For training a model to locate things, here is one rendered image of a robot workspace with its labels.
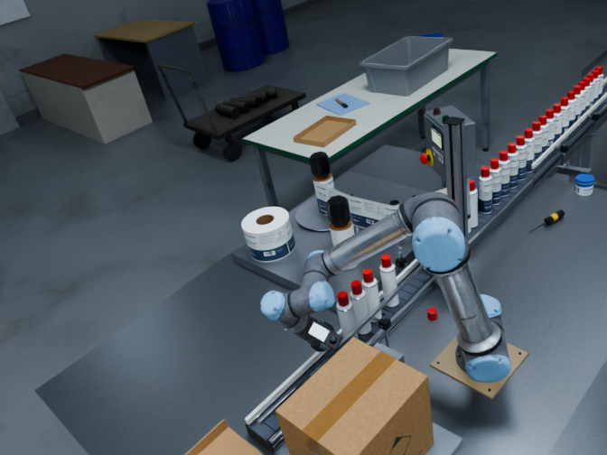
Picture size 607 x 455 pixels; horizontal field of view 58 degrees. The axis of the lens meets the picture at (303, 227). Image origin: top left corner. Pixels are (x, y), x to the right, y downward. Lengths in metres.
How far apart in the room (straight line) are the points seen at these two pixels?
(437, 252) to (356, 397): 0.40
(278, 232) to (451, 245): 1.06
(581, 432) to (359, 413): 0.64
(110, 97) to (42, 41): 2.19
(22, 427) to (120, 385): 1.46
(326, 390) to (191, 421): 0.59
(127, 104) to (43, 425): 4.34
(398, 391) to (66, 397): 1.23
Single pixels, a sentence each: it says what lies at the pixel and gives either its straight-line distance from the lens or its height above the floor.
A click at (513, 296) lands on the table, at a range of 2.07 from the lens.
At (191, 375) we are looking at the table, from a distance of 2.00.
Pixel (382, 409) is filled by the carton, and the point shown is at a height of 1.12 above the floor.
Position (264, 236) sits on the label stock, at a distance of 2.21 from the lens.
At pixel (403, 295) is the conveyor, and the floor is 0.88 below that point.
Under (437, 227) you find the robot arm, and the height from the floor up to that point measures 1.47.
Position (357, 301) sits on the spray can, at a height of 1.03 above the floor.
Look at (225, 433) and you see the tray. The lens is 1.79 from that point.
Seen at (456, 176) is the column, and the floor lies 1.33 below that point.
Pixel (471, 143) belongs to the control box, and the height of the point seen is 1.41.
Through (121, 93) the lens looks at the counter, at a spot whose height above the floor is 0.46.
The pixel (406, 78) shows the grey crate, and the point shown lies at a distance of 3.82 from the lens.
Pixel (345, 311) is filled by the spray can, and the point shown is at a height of 1.03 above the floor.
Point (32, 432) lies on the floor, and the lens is 3.42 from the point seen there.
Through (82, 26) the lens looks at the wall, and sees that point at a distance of 8.94.
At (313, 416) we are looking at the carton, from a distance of 1.38.
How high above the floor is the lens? 2.19
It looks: 32 degrees down
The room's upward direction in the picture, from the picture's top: 13 degrees counter-clockwise
